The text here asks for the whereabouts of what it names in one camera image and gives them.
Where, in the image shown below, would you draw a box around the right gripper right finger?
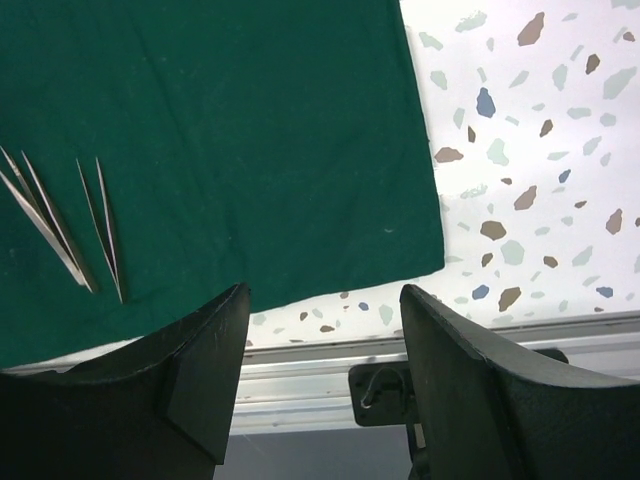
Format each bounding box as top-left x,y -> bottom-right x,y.
400,285 -> 639,479

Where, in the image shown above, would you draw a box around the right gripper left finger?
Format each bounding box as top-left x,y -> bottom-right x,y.
1,284 -> 250,479

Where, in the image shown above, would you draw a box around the steel fine-point tweezers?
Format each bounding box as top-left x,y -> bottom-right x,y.
76,157 -> 126,305

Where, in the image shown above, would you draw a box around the steel blunt tweezers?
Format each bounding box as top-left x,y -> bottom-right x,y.
1,148 -> 99,294

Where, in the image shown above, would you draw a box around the green surgical cloth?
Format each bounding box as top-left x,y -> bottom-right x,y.
1,1 -> 444,368

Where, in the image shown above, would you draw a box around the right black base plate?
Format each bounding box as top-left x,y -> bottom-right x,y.
348,348 -> 571,436

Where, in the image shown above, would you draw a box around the aluminium mounting rail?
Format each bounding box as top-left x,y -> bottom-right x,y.
0,309 -> 640,436

